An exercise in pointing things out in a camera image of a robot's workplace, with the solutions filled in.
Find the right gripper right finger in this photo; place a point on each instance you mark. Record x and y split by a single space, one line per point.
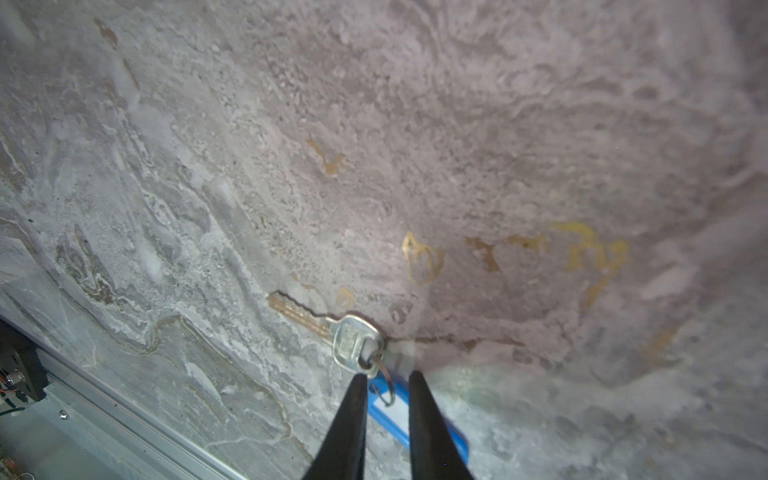
432 450

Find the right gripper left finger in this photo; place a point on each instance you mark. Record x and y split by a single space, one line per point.
342 453

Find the key with blue tag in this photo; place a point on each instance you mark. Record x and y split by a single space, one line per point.
359 346

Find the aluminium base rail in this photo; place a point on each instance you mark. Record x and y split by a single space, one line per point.
126 439

